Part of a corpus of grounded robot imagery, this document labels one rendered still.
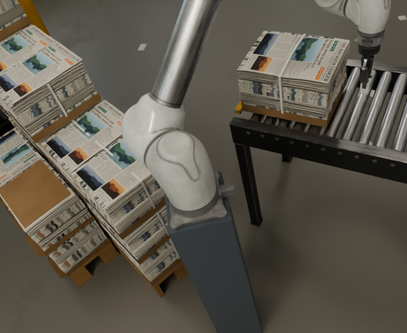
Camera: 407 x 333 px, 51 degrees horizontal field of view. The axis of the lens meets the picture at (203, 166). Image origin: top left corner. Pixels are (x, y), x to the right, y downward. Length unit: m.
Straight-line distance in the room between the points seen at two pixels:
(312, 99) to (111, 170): 0.86
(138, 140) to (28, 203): 1.05
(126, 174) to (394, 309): 1.39
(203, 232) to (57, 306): 1.42
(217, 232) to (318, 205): 1.26
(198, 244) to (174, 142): 0.39
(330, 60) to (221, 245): 0.83
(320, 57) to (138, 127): 0.81
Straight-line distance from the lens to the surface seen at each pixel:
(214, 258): 1.48
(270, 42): 1.88
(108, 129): 2.00
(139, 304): 2.40
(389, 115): 1.87
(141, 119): 1.30
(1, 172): 2.49
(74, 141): 2.03
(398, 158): 1.71
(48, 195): 2.20
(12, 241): 3.01
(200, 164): 1.17
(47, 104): 2.06
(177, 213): 1.32
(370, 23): 1.57
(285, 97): 1.75
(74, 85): 2.07
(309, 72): 1.69
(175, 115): 1.29
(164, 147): 1.16
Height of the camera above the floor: 2.08
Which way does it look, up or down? 48 degrees down
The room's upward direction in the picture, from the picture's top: 17 degrees counter-clockwise
